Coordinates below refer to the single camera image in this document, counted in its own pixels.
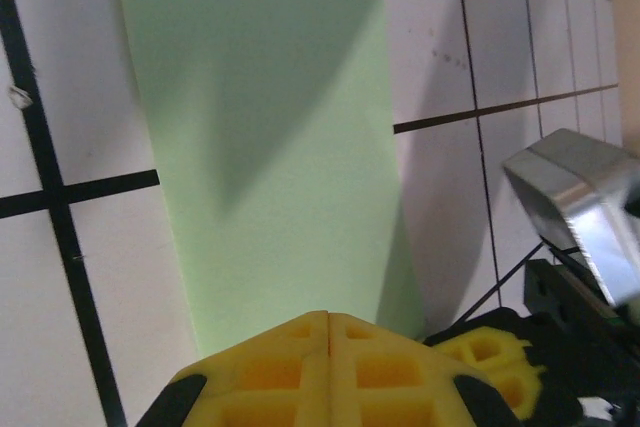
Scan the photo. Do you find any light green cloth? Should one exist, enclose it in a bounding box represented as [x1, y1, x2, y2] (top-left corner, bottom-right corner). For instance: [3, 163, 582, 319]
[109, 0, 429, 363]

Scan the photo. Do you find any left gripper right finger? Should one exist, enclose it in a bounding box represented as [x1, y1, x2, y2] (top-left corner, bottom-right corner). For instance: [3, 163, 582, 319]
[327, 310, 524, 427]

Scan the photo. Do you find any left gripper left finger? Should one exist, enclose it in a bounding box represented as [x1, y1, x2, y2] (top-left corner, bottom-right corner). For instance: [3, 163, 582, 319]
[134, 310, 331, 427]

